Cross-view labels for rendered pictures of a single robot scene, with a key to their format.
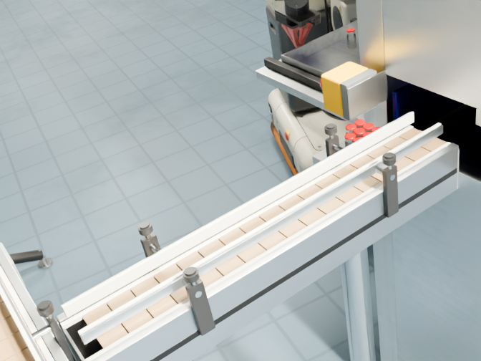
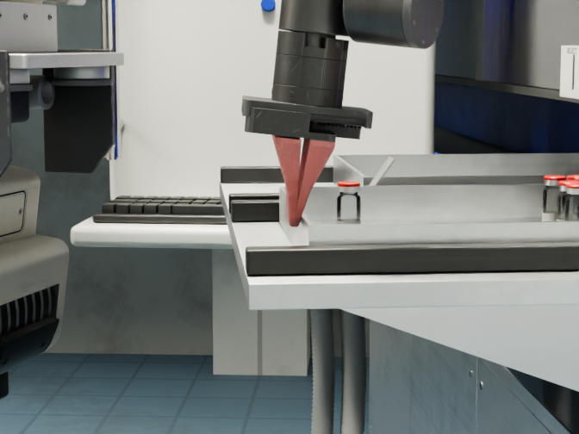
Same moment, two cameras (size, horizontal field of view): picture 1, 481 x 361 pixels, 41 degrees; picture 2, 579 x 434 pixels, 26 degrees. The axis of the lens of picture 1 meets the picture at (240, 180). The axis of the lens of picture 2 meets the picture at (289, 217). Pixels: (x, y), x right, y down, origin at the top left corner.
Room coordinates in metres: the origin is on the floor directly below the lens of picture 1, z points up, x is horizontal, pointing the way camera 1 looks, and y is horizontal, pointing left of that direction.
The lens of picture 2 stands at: (1.06, 0.72, 1.05)
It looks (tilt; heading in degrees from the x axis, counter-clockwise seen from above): 8 degrees down; 293
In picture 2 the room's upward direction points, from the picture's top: straight up
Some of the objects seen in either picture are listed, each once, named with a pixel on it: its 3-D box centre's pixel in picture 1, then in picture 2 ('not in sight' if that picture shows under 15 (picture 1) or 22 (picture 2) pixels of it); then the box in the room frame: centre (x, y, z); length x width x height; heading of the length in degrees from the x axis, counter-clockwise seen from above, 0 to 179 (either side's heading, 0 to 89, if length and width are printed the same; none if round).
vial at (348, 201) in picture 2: (351, 39); (348, 209); (1.45, -0.34, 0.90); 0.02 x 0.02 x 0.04
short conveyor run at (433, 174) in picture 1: (275, 229); not in sight; (0.77, -0.04, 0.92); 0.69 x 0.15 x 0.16; 118
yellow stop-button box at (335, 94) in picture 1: (348, 89); not in sight; (1.02, -0.23, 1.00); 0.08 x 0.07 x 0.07; 28
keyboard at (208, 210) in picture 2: not in sight; (241, 209); (1.81, -0.89, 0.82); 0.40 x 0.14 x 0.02; 17
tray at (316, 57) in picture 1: (371, 59); (484, 220); (1.33, -0.35, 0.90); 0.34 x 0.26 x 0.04; 28
